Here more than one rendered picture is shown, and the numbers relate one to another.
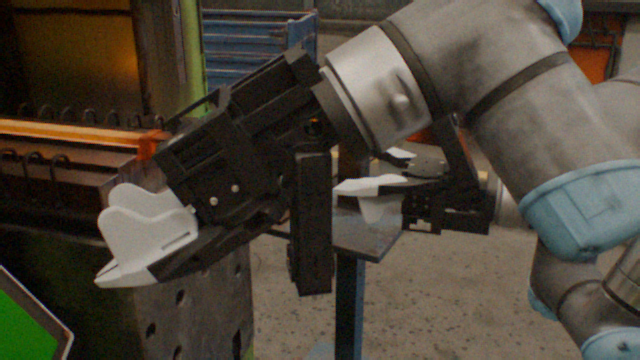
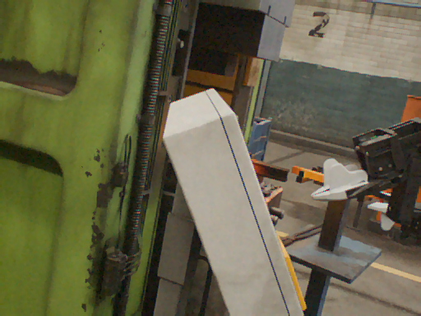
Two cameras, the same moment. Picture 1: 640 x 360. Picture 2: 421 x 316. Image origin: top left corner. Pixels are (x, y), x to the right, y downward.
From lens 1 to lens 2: 56 cm
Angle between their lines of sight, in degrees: 13
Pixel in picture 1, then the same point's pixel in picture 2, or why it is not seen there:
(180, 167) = (374, 151)
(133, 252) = (339, 184)
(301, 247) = (404, 198)
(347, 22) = (284, 134)
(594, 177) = not seen: outside the picture
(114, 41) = not seen: hidden behind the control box
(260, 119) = (403, 141)
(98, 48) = not seen: hidden behind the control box
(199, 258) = (370, 190)
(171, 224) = (358, 175)
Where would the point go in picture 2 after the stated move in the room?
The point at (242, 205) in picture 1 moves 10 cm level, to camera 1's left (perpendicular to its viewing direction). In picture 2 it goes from (390, 173) to (328, 160)
